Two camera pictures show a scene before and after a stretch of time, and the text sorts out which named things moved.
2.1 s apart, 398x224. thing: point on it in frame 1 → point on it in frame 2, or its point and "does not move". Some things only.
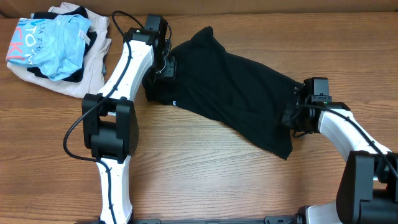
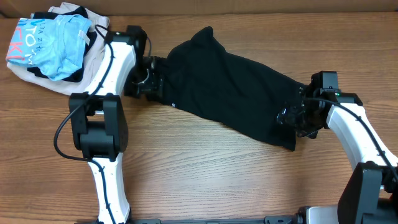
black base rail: [268, 219] does not move
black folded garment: [79, 11] does not move
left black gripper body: [166, 66] → [145, 80]
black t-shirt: [254, 100] does not move
